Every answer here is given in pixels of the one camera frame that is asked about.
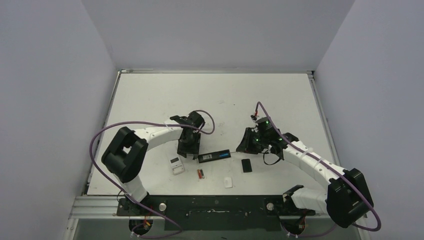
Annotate black battery cover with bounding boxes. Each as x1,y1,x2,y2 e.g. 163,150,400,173
241,158,253,173

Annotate white red remote control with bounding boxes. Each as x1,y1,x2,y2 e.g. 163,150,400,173
169,154,186,175

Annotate black bar tool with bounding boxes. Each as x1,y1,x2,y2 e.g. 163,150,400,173
197,149,230,164

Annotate white battery cover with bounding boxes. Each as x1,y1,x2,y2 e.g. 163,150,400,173
224,177,233,189

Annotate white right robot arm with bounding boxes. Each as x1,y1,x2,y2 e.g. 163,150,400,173
236,115,374,228

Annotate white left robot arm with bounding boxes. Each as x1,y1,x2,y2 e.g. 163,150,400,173
101,111,205,216

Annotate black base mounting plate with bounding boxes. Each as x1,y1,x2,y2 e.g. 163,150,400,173
116,195,316,232

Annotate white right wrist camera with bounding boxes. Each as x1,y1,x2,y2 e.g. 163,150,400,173
250,114,261,124

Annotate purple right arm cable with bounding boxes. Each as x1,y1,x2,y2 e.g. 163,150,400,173
255,101,382,232

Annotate aluminium rail frame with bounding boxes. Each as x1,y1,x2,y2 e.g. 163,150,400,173
69,195,133,220

